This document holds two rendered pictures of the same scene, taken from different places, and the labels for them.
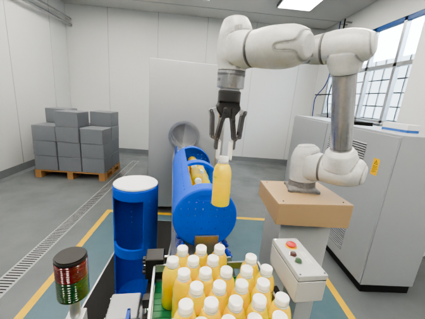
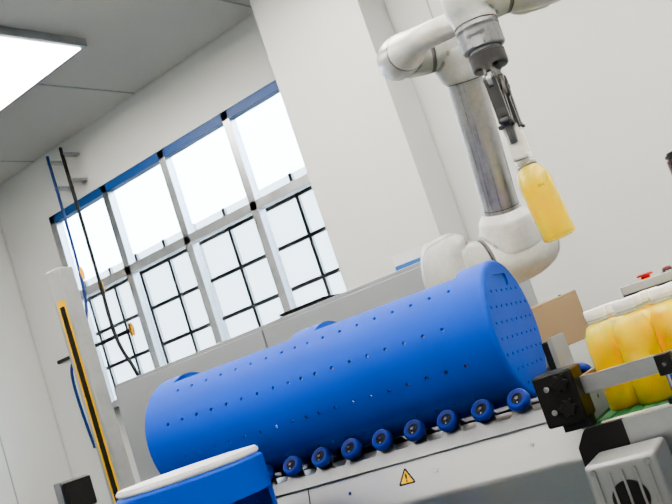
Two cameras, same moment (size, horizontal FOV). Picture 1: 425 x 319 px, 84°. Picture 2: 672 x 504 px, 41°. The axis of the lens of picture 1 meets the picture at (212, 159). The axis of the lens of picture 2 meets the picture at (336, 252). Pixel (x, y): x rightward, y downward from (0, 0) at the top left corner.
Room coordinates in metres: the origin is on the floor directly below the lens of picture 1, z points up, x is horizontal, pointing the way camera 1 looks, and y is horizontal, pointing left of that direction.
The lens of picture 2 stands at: (0.05, 1.62, 1.10)
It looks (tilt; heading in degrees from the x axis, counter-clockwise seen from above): 8 degrees up; 307
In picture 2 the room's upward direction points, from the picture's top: 19 degrees counter-clockwise
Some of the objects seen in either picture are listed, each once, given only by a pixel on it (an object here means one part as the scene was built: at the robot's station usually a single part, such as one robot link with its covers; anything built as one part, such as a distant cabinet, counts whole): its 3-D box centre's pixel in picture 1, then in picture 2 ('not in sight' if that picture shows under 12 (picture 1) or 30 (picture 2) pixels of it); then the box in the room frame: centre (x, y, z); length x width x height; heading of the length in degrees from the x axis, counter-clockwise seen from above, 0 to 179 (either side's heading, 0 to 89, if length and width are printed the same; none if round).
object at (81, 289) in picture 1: (73, 283); not in sight; (0.42, 0.28, 1.18); 0.06 x 0.06 x 0.05
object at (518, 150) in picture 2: (217, 149); (515, 143); (0.80, -0.02, 1.43); 0.03 x 0.01 x 0.07; 14
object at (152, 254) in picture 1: (156, 264); (566, 398); (0.79, 0.19, 0.95); 0.10 x 0.07 x 0.10; 100
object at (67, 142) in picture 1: (80, 142); not in sight; (4.31, 2.52, 0.59); 1.20 x 0.80 x 1.19; 93
